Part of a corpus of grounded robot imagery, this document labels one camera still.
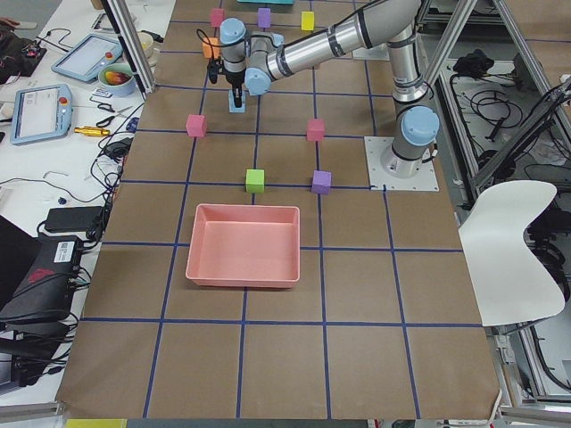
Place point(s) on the blue teach pendant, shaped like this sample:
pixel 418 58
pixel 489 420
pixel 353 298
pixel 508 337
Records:
pixel 42 113
pixel 84 61

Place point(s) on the pink foam block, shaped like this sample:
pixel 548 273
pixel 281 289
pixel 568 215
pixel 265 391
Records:
pixel 315 130
pixel 196 125

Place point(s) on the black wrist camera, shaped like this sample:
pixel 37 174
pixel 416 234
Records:
pixel 215 67

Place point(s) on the white chair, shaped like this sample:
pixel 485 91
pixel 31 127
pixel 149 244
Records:
pixel 510 284

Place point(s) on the light blue foam block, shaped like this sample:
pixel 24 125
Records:
pixel 233 109

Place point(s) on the orange foam block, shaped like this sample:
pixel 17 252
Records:
pixel 211 49

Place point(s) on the yellow foam block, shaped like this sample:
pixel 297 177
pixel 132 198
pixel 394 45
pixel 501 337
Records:
pixel 307 21

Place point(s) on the green foam block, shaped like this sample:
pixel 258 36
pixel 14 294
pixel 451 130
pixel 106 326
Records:
pixel 255 181

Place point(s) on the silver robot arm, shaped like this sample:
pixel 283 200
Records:
pixel 252 61

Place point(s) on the black handled scissors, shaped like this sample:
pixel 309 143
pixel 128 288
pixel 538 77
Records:
pixel 104 123

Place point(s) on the white cup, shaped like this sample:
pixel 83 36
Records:
pixel 151 51

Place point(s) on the aluminium frame post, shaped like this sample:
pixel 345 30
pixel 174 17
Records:
pixel 124 28

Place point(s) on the black power adapter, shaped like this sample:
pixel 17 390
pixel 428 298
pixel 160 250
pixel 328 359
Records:
pixel 72 219

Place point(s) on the purple foam block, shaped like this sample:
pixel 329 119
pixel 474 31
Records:
pixel 264 18
pixel 321 182

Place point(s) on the black laptop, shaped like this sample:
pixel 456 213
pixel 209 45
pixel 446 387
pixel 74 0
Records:
pixel 36 276

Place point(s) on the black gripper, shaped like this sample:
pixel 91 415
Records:
pixel 234 79

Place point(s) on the brass cylinder tool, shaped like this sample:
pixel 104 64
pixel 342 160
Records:
pixel 92 131

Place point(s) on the pink plastic tray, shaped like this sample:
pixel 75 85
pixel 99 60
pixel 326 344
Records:
pixel 245 246

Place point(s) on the magenta foam block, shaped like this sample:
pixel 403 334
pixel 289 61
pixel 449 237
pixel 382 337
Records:
pixel 217 15

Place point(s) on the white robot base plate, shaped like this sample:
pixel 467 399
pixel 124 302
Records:
pixel 388 172

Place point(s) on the light blue bowl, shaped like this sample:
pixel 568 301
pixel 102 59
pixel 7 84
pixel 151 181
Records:
pixel 117 79

